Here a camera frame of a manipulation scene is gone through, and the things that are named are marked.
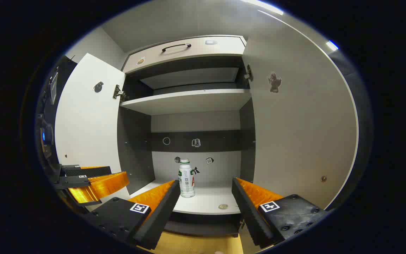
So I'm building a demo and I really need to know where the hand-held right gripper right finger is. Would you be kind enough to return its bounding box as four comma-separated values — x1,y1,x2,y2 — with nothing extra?
232,177,330,249

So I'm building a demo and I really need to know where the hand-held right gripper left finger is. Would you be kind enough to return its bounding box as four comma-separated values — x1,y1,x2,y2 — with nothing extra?
83,179,181,250

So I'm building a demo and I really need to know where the white cabinet door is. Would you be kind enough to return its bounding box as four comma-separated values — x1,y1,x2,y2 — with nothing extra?
239,10,360,254
54,53,131,212

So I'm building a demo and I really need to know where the white plastic bottle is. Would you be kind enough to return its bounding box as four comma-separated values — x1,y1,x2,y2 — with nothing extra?
178,159,196,198

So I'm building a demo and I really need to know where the white and grey cabinet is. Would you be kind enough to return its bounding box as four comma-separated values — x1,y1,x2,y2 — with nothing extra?
117,35,256,237

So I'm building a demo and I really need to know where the white cabinet shelf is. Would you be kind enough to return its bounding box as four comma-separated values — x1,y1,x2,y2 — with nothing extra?
120,89,252,116

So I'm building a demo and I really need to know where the white cabinet drawer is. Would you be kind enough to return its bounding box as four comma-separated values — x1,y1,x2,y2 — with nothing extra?
122,35,247,74

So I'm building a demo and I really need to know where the black drawer handle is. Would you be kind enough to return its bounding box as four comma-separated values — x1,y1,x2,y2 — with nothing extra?
161,43,192,53

